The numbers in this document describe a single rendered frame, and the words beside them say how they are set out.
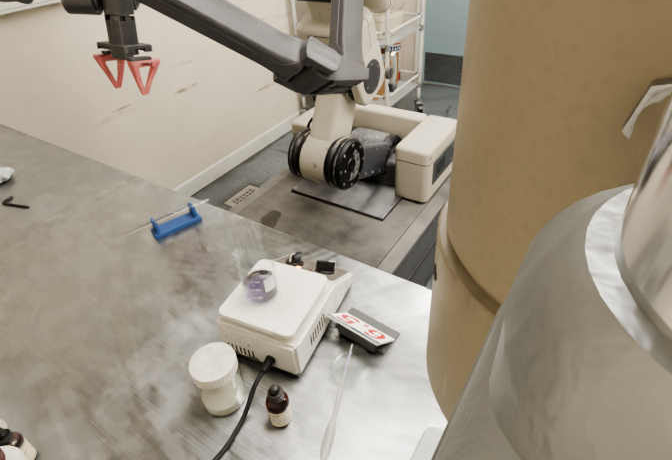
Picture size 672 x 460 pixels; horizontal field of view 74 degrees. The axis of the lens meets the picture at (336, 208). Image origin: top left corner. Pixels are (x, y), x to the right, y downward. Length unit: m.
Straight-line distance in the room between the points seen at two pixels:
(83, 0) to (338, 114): 0.73
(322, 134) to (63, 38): 1.09
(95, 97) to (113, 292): 1.36
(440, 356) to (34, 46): 1.94
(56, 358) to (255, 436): 0.35
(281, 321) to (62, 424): 0.32
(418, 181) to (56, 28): 1.44
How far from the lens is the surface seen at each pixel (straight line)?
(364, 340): 0.67
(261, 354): 0.66
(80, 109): 2.11
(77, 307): 0.89
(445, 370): 0.16
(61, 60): 2.06
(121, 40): 1.06
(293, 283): 0.66
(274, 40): 0.77
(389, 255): 1.41
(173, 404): 0.69
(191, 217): 0.98
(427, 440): 0.61
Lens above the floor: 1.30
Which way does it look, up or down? 36 degrees down
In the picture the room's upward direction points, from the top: 4 degrees counter-clockwise
